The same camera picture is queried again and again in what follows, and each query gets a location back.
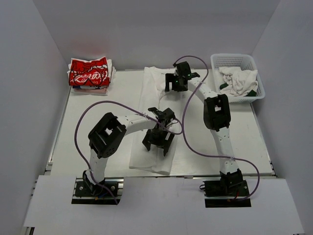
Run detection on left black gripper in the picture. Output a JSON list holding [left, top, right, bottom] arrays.
[[143, 128, 175, 155]]

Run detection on white SpongeBob print t-shirt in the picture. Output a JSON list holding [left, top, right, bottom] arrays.
[[128, 66, 186, 175]]

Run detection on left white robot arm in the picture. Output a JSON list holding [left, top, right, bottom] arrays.
[[83, 107, 176, 195]]

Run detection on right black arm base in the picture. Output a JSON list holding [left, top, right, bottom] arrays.
[[199, 180, 251, 208]]

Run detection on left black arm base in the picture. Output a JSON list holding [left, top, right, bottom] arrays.
[[71, 178, 123, 205]]

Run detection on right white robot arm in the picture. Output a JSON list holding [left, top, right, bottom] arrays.
[[165, 61, 243, 195]]

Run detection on white folded shirts under stack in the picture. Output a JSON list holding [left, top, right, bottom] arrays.
[[67, 57, 116, 95]]

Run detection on dark green garment in basket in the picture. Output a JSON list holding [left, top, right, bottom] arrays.
[[220, 83, 228, 90]]

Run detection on white perforated plastic basket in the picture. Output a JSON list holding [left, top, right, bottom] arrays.
[[211, 53, 265, 103]]

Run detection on white crumpled shirt in basket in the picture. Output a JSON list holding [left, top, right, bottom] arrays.
[[219, 67, 258, 97]]

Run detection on red Coca-Cola folded t-shirt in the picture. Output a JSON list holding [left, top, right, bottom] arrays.
[[68, 57, 112, 87]]

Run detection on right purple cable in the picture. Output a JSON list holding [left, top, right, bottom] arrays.
[[172, 55, 261, 202]]

